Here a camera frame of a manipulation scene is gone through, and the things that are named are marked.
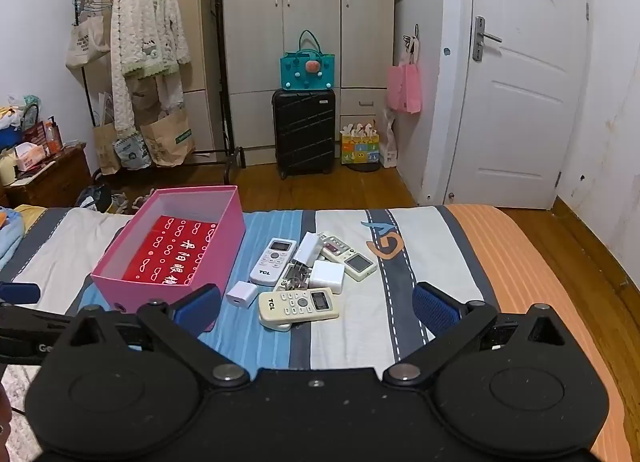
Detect light blue blanket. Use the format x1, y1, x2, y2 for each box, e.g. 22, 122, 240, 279
0, 207, 25, 269

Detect pink storage box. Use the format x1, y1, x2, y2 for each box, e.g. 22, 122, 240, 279
91, 185, 245, 313

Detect teal tote bag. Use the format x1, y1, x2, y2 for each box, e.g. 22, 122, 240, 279
280, 29, 335, 91

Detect white folding-plug charger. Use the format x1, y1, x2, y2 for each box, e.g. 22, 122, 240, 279
293, 232, 323, 267

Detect black suitcase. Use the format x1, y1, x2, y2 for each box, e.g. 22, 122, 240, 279
271, 89, 336, 179

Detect pair of shoes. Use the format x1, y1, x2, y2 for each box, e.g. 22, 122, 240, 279
110, 189, 154, 215

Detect canvas tote bag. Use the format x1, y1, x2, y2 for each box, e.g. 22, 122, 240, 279
65, 0, 112, 70

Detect cream remote with keys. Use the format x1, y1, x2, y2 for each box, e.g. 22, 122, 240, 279
273, 262, 315, 293

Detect cream TCL remote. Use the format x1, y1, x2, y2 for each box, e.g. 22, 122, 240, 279
258, 287, 340, 332

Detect left gripper arm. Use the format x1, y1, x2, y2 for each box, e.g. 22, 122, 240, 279
1, 301, 165, 373

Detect white door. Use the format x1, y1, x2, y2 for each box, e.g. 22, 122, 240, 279
447, 0, 588, 209

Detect wooden nightstand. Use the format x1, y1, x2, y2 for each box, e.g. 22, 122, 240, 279
1, 143, 92, 208

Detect small brown paper bag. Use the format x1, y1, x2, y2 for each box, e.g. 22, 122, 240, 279
93, 123, 120, 176

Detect black clothes rack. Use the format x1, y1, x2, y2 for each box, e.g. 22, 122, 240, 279
73, 0, 246, 185

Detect small white charger cube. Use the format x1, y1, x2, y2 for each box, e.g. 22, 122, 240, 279
226, 281, 259, 309

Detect white patterned bag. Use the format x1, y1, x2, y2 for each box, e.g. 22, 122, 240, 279
113, 133, 152, 170

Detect pink paper bag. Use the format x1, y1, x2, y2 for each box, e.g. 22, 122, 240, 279
386, 36, 422, 114

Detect colourful tissue box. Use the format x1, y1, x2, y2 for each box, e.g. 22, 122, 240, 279
341, 123, 380, 165

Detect cream knitted cardigan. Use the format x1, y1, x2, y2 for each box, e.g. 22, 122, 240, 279
111, 0, 191, 138

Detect cream purple-button remote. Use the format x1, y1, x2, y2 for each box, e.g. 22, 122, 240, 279
319, 233, 376, 282

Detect white TCL remote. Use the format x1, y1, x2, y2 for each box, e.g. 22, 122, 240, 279
250, 237, 297, 287

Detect door handle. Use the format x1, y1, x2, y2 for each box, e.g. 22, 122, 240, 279
472, 16, 503, 62

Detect large white charger cube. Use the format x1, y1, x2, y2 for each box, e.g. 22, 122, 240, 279
308, 260, 345, 295

